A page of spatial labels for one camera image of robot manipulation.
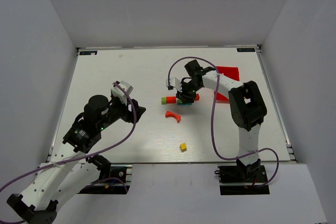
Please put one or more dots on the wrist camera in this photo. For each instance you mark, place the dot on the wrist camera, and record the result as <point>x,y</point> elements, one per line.
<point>121,90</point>
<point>174,83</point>

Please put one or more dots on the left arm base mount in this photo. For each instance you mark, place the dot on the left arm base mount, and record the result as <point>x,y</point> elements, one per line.
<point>117,182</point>

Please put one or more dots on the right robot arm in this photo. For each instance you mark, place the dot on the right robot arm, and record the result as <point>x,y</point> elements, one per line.
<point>247,110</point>

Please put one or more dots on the red arch block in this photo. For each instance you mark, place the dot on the red arch block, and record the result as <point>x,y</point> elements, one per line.
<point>170,114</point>

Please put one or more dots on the small red cube block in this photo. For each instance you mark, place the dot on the small red cube block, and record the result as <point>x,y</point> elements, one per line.
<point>197,97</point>

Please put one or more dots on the green cube block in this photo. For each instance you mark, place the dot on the green cube block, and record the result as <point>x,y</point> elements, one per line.
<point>163,100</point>

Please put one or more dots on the left corner label sticker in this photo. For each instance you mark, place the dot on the left corner label sticker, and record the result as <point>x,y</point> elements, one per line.
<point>87,53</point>

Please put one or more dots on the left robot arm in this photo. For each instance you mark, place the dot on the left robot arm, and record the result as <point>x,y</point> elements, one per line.
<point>70,170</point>

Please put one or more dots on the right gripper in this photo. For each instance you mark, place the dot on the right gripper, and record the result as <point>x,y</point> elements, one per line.
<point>185,96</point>

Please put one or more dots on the yellow cube block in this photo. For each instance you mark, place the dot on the yellow cube block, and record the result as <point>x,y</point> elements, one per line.
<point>183,147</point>

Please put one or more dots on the orange rectangular block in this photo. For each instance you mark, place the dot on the orange rectangular block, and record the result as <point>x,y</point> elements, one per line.
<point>170,100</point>

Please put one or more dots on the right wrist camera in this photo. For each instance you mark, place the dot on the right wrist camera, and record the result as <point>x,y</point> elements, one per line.
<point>174,83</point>

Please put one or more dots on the right corner label sticker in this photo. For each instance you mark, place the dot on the right corner label sticker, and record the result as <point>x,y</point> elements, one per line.
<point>246,49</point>

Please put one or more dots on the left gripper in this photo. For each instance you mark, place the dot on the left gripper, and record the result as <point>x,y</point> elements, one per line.
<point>128,114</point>

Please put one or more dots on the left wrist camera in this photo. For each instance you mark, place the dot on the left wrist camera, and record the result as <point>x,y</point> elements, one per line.
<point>121,90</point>

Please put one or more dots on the corner label sticker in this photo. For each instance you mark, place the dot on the corner label sticker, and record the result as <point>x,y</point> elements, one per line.
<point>246,49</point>
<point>87,53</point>

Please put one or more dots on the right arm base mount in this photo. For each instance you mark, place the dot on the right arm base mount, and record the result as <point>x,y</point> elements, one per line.
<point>241,180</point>

